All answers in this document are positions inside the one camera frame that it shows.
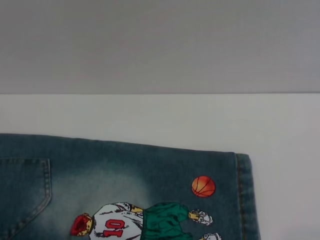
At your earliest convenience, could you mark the blue denim shorts basketball print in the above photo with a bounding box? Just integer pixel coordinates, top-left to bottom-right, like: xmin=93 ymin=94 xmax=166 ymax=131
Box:
xmin=0 ymin=133 xmax=260 ymax=240

